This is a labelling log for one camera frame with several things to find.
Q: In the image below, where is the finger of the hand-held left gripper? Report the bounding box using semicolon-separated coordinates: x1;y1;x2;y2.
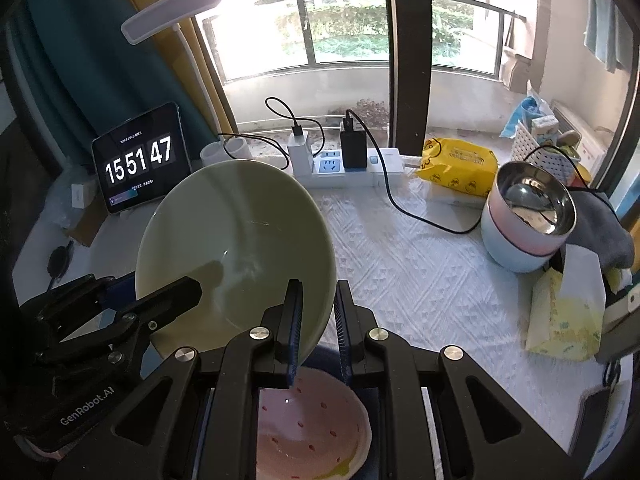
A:
20;274;136;326
37;276;203;363

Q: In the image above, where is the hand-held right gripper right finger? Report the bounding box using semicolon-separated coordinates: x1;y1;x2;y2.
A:
335;280;583;480

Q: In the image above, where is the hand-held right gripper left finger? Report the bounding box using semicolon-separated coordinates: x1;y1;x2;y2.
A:
52;280;305;480

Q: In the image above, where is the pink spotted bowl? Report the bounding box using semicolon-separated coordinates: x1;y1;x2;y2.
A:
255;367;373;478

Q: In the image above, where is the black round object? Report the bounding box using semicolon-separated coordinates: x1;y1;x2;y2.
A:
47;240;75;291

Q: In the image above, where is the tablet with clock display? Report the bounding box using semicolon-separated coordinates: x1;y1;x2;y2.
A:
91;101;193;216

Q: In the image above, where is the white power strip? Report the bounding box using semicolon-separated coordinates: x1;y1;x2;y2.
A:
290;147;418;188

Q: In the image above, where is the white charger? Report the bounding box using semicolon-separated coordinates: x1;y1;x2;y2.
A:
286;132;312;176

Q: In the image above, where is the light blue bowl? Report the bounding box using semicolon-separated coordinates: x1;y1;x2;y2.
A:
481;220;556;273

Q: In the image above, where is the yellow wipes pack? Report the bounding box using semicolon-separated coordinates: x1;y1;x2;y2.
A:
415;137;499;198

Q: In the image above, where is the yellow tissue pack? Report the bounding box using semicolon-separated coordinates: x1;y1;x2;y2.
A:
525;245;607;361

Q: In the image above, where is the steel bowl with pink shell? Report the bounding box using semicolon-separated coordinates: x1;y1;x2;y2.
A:
482;161;577;256

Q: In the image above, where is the yellow curtain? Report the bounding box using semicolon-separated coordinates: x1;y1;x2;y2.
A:
112;0;238;136

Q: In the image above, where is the teal curtain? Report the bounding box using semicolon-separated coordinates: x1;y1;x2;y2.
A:
5;0;216;161

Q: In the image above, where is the white perforated basket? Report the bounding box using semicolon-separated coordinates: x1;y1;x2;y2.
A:
511;120;581;186

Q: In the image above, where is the grey cloth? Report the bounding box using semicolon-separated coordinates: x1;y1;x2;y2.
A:
565;190;636;268

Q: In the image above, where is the black phone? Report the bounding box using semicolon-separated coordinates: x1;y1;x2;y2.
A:
580;385;626;471

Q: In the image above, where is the blue packet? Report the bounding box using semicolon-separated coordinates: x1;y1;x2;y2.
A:
500;95;556;138

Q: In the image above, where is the small printed box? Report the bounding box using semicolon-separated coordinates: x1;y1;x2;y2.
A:
530;115;558;143

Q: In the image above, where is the balcony cardboard box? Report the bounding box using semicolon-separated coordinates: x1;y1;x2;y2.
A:
500;50;536;91

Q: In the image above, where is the hanging light blue towel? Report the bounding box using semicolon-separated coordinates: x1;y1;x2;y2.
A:
582;0;633;73

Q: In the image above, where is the black cable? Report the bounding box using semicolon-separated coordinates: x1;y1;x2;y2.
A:
345;108;483;235

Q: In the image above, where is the dark window post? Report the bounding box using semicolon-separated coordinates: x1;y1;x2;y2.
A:
382;0;431;156

